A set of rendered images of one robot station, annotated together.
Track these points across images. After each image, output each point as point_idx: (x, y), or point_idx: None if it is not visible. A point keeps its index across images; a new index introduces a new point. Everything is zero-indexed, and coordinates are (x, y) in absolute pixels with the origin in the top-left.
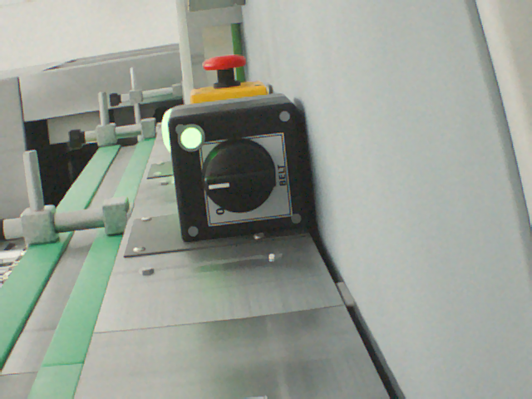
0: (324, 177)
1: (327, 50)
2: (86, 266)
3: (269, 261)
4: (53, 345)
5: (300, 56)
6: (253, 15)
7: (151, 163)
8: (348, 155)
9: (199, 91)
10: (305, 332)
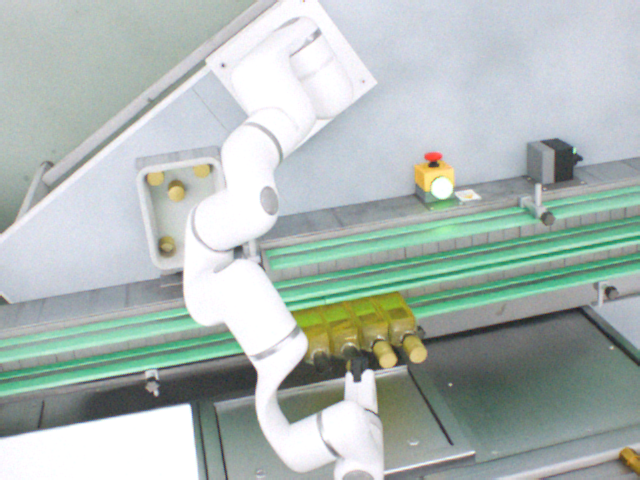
0: (582, 147)
1: (614, 112)
2: (570, 201)
3: (588, 169)
4: (638, 189)
5: (560, 124)
6: (354, 143)
7: (424, 212)
8: (624, 129)
9: (439, 169)
10: (636, 160)
